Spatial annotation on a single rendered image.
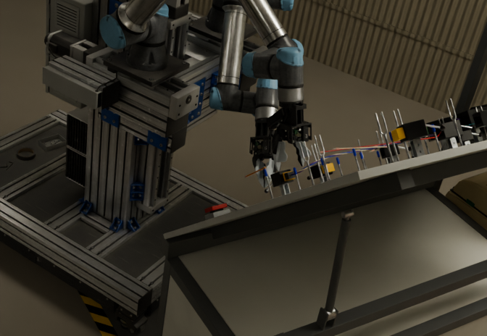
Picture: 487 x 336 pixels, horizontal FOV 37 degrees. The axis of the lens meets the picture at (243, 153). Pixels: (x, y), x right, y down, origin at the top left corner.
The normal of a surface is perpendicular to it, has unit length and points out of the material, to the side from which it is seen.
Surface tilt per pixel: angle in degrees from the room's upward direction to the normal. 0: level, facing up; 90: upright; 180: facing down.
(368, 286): 0
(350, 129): 0
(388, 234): 0
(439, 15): 90
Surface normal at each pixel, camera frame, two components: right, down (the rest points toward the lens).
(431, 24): -0.53, 0.39
